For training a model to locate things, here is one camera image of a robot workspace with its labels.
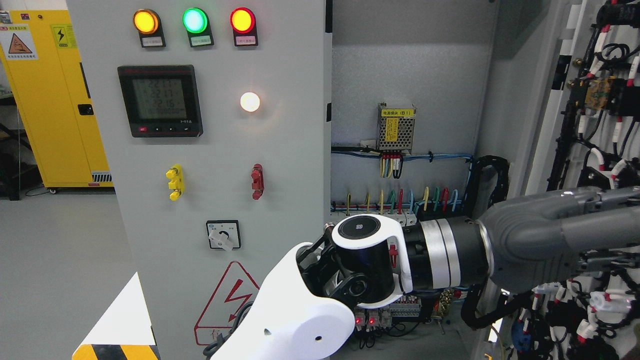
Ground red test terminal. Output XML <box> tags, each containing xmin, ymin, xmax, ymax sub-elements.
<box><xmin>250</xmin><ymin>163</ymin><xmax>265</xmax><ymax>201</ymax></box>

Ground upper row circuit breakers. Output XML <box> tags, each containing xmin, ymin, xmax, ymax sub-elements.
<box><xmin>327</xmin><ymin>210</ymin><xmax>418</xmax><ymax>227</ymax></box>

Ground perforated metal power supply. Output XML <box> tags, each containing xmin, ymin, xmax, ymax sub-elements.
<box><xmin>376</xmin><ymin>102</ymin><xmax>417</xmax><ymax>154</ymax></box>

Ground white rotary selector switch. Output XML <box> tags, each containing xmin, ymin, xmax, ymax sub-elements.
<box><xmin>205</xmin><ymin>219</ymin><xmax>242</xmax><ymax>251</ymax></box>

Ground black digital power meter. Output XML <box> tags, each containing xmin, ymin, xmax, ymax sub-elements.
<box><xmin>118</xmin><ymin>64</ymin><xmax>203</xmax><ymax>138</ymax></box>

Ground yellow test terminal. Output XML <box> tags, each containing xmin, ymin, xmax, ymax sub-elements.
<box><xmin>165</xmin><ymin>163</ymin><xmax>185</xmax><ymax>201</ymax></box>

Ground grey cabinet door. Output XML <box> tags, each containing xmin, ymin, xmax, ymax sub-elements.
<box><xmin>67</xmin><ymin>0</ymin><xmax>331</xmax><ymax>360</ymax></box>
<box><xmin>470</xmin><ymin>0</ymin><xmax>640</xmax><ymax>360</ymax></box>

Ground green indicator light left door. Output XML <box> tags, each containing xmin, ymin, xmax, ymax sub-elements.
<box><xmin>182</xmin><ymin>7</ymin><xmax>214</xmax><ymax>48</ymax></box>

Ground red indicator light left door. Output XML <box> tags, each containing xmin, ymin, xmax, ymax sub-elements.
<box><xmin>230</xmin><ymin>7</ymin><xmax>259</xmax><ymax>47</ymax></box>

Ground yellow safety cabinet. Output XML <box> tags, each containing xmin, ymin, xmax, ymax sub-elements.
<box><xmin>1</xmin><ymin>10</ymin><xmax>114</xmax><ymax>190</ymax></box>

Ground lower row relays and breakers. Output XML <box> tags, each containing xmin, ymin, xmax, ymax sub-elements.
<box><xmin>353</xmin><ymin>295</ymin><xmax>422</xmax><ymax>331</ymax></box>

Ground white indicator light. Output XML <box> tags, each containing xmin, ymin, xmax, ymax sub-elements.
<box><xmin>240</xmin><ymin>91</ymin><xmax>261</xmax><ymax>113</ymax></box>

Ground yellow indicator light left door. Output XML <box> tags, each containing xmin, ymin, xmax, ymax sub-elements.
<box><xmin>132</xmin><ymin>8</ymin><xmax>166</xmax><ymax>48</ymax></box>

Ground red electric danger sticker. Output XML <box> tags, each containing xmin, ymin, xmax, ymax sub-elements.
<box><xmin>194</xmin><ymin>260</ymin><xmax>259</xmax><ymax>346</ymax></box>

